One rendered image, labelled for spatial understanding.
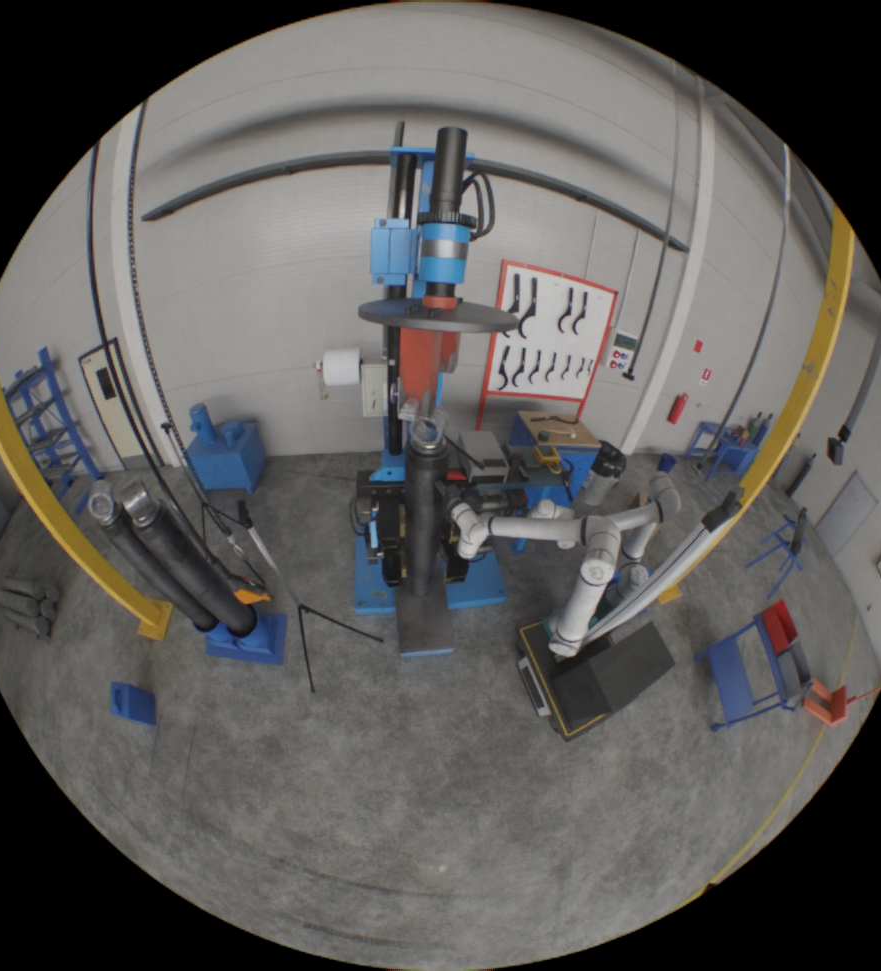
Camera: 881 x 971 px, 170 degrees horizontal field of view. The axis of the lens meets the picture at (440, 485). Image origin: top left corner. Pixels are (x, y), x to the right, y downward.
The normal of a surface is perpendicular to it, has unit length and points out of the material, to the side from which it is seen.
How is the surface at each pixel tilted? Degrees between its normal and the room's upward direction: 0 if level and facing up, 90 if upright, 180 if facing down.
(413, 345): 90
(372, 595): 0
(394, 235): 90
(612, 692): 0
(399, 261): 90
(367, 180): 90
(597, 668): 0
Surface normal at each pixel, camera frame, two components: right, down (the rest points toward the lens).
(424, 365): -0.24, 0.64
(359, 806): 0.08, -0.74
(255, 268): 0.14, 0.68
